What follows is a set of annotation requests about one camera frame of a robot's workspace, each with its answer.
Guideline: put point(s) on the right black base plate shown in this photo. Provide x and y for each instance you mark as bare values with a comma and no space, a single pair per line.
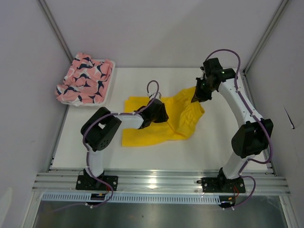
217,185

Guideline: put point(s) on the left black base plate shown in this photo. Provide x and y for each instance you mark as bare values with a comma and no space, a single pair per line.
85,182

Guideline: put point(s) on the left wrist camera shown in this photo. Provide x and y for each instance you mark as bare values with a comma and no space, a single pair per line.
155,95

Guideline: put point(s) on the right corner frame post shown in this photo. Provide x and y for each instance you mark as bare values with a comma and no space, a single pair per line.
267,34

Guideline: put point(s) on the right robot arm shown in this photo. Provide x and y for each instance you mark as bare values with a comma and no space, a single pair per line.
253,133

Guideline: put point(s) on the right side table rail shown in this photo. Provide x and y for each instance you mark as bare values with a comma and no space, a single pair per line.
264,159

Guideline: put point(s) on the corner frame post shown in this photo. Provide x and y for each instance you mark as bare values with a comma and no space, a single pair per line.
55,28
267,34

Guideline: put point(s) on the pink patterned shorts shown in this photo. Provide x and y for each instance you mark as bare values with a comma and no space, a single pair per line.
85,80

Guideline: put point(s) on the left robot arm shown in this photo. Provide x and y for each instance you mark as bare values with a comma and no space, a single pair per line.
98,133

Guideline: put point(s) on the yellow shorts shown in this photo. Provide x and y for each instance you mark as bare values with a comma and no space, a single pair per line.
183,117

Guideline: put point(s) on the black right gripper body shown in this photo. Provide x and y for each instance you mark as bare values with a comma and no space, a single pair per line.
202,82

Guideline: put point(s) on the slotted cable duct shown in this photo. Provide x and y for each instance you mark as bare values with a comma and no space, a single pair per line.
132,198

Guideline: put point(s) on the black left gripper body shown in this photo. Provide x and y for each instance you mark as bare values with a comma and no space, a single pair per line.
155,117

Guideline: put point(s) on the white tray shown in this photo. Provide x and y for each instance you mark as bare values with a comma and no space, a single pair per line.
110,83

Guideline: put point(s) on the left corner frame post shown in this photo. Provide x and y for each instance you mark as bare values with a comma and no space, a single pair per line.
55,28

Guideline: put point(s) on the aluminium mounting rail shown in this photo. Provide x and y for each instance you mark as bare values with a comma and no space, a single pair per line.
161,181

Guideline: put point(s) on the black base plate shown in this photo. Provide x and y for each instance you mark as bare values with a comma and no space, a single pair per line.
85,182
217,185

